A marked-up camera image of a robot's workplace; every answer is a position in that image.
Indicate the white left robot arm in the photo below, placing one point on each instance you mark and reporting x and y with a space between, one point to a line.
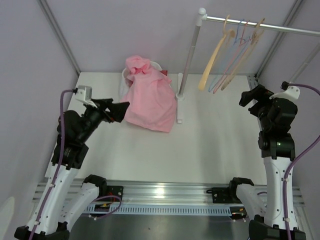
53 218

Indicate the beige wooden hanger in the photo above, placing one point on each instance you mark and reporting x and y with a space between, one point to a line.
219 49
255 37

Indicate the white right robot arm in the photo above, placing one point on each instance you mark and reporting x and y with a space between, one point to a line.
275 219

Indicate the blue wire hanger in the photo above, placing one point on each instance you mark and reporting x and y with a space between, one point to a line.
229 52

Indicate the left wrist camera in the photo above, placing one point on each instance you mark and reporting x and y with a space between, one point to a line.
84 95

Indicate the white slotted cable duct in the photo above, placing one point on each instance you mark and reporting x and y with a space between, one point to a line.
174 210

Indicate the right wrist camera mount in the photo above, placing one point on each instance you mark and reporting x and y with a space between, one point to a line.
290 92

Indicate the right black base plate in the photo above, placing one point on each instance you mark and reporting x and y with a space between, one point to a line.
221 195

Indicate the white plastic basket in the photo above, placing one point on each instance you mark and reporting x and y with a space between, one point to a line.
125 83

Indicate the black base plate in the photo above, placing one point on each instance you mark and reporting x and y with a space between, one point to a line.
221 195
115 193

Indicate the white rack foot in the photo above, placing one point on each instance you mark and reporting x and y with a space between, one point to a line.
180 110

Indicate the coral red t shirt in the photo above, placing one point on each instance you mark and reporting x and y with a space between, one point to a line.
165 72

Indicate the grey right rack pole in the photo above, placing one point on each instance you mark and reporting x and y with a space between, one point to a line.
305 63

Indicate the light pink t shirt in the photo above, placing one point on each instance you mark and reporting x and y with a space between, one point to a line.
152 101

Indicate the pink wire hanger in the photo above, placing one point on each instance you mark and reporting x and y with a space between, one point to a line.
230 57

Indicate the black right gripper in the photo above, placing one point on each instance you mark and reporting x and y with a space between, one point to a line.
260 94

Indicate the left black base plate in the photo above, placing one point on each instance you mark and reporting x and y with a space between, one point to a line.
115 193

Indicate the aluminium mounting rail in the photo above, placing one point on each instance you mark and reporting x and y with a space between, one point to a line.
159 193

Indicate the silver clothes rail bar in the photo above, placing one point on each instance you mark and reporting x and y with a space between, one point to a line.
277 28

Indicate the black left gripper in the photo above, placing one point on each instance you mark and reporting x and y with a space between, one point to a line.
117 111

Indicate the grey rack upright pole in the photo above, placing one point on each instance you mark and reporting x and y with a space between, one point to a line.
201 16

